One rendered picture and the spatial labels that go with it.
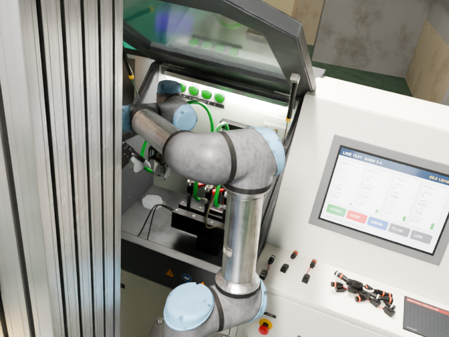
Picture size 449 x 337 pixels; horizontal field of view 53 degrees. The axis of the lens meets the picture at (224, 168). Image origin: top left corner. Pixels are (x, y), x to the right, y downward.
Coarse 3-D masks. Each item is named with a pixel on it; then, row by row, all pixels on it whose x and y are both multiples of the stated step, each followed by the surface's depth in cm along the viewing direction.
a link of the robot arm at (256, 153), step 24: (240, 144) 95; (264, 144) 98; (240, 168) 95; (264, 168) 98; (240, 192) 100; (264, 192) 101; (240, 216) 104; (240, 240) 107; (240, 264) 110; (216, 288) 115; (240, 288) 112; (264, 288) 118; (240, 312) 114; (264, 312) 118
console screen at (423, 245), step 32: (352, 160) 158; (384, 160) 155; (416, 160) 151; (320, 192) 164; (352, 192) 161; (384, 192) 157; (416, 192) 154; (448, 192) 150; (320, 224) 167; (352, 224) 163; (384, 224) 160; (416, 224) 156; (448, 224) 153; (416, 256) 159
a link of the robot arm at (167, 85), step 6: (162, 84) 137; (168, 84) 137; (174, 84) 138; (180, 84) 139; (162, 90) 136; (168, 90) 136; (174, 90) 136; (180, 90) 139; (156, 96) 140; (162, 96) 137
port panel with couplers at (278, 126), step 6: (264, 114) 187; (264, 120) 188; (270, 120) 187; (276, 120) 186; (282, 120) 185; (264, 126) 189; (270, 126) 188; (276, 126) 187; (282, 126) 186; (288, 126) 185; (276, 132) 186; (282, 132) 188; (282, 138) 189
